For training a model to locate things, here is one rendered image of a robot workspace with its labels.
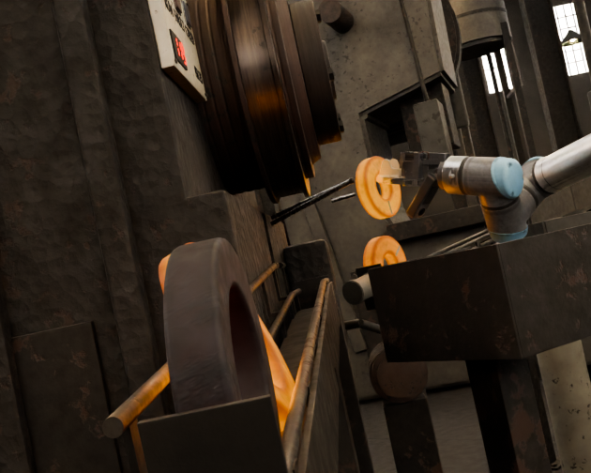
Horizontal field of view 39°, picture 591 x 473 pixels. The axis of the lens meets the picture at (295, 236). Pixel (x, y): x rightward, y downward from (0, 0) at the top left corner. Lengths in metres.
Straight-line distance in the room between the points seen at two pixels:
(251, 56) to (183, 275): 0.99
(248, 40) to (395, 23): 2.96
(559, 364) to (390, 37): 2.49
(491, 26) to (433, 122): 6.51
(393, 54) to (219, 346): 3.94
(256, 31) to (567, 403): 1.32
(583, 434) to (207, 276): 1.91
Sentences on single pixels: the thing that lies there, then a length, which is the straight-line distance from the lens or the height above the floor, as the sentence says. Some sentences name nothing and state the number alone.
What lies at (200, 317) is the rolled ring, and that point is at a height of 0.72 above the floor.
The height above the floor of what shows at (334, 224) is 0.95.
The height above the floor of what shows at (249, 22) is 1.18.
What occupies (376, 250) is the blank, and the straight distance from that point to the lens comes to 2.06.
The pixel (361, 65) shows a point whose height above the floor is 1.72.
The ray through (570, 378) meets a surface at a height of 0.32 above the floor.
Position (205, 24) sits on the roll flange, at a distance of 1.53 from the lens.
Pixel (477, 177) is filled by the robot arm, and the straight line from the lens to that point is 1.92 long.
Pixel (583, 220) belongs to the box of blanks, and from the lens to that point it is 3.73.
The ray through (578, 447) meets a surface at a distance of 2.33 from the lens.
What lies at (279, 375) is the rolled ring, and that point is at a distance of 0.78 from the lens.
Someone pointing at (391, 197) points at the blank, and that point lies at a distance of 2.11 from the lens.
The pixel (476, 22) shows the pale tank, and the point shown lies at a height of 3.25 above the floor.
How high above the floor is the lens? 0.73
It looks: 3 degrees up
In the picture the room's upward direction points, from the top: 12 degrees counter-clockwise
